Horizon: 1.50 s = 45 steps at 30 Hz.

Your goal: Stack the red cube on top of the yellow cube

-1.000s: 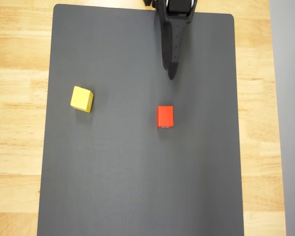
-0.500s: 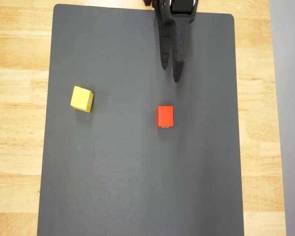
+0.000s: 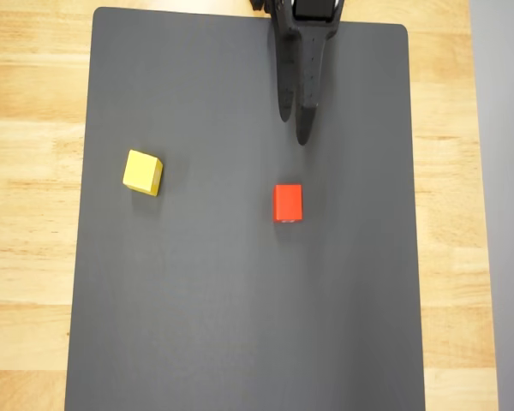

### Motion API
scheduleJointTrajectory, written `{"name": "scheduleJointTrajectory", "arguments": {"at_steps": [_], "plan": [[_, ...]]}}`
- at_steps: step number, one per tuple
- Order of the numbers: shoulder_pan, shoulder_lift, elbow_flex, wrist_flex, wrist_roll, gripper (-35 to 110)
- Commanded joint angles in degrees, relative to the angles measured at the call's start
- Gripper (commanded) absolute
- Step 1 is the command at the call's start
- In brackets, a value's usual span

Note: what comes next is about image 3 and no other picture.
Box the yellow wooden letter cube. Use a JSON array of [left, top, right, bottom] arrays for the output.
[[122, 148, 164, 198]]

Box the dark grey rubber mat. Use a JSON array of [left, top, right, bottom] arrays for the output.
[[63, 6, 427, 411]]

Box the red wooden letter cube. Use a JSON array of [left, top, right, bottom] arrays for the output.
[[272, 183, 304, 224]]

